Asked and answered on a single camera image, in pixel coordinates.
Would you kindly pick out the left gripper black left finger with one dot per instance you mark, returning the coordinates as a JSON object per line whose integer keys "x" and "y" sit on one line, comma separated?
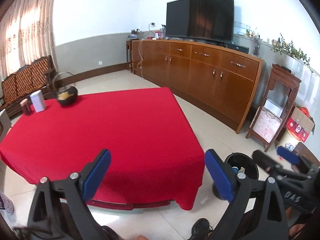
{"x": 59, "y": 209}

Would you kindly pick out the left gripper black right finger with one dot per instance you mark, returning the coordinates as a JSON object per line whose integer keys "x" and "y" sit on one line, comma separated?
{"x": 256, "y": 212}

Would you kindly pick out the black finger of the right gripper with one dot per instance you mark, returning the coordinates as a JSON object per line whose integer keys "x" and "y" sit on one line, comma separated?
{"x": 299, "y": 161}
{"x": 265, "y": 162}

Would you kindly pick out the black trash bin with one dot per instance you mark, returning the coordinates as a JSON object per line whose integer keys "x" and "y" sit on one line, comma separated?
{"x": 224, "y": 173}

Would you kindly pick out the person's right hand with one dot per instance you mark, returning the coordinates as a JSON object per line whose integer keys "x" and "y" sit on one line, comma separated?
{"x": 293, "y": 216}

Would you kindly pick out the red white cardboard box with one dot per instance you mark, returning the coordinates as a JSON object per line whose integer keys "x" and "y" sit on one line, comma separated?
{"x": 300, "y": 124}

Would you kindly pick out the small carved wooden stand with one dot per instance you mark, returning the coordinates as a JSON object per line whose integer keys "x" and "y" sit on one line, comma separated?
{"x": 276, "y": 104}

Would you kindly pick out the black shoe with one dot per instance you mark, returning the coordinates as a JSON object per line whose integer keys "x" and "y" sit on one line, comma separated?
{"x": 201, "y": 230}

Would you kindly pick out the long wooden sideboard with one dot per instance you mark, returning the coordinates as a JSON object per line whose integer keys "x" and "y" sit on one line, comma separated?
{"x": 220, "y": 81}

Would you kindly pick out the black cast iron teapot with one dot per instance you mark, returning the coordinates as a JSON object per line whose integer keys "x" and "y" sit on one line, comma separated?
{"x": 65, "y": 95}

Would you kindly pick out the dark red tea canister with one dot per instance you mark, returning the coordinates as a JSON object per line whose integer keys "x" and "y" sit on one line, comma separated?
{"x": 26, "y": 107}

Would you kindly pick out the white tin box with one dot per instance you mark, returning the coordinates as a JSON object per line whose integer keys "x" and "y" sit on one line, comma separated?
{"x": 38, "y": 101}

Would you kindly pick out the carved wooden bench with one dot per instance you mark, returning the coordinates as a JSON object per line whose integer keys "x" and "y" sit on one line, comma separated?
{"x": 28, "y": 79}

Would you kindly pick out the dark side table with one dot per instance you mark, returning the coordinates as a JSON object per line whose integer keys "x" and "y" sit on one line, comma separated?
{"x": 128, "y": 55}

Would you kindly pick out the black flat television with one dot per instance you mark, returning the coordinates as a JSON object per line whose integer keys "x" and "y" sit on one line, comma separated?
{"x": 202, "y": 19}

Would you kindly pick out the patterned beige curtain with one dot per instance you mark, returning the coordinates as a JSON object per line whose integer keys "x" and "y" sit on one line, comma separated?
{"x": 26, "y": 34}

